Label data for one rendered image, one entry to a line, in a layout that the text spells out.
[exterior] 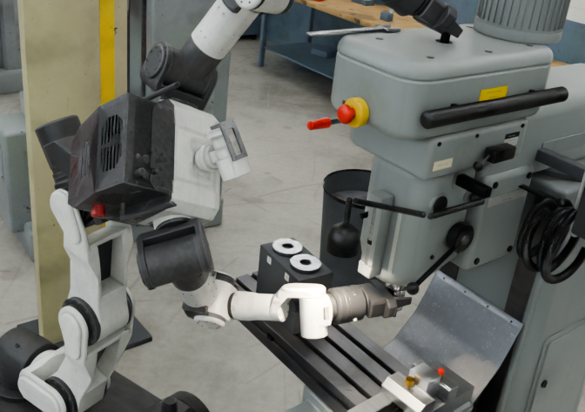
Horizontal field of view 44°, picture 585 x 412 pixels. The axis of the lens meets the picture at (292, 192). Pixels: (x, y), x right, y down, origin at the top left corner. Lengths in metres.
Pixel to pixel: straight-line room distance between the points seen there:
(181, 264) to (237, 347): 2.10
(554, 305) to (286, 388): 1.63
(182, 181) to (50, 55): 1.52
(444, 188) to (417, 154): 0.14
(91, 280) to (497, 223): 1.04
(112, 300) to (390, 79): 1.02
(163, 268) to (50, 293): 1.94
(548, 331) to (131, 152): 1.26
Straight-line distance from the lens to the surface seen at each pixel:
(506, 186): 1.77
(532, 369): 2.21
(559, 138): 1.89
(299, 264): 2.07
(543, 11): 1.70
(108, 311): 2.02
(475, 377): 2.13
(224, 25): 1.61
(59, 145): 1.85
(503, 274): 2.09
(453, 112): 1.43
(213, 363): 3.51
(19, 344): 2.45
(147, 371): 3.47
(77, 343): 2.05
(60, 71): 3.03
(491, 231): 1.80
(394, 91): 1.40
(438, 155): 1.51
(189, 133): 1.61
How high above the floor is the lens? 2.23
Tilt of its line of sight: 26 degrees down
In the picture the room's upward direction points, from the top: 6 degrees clockwise
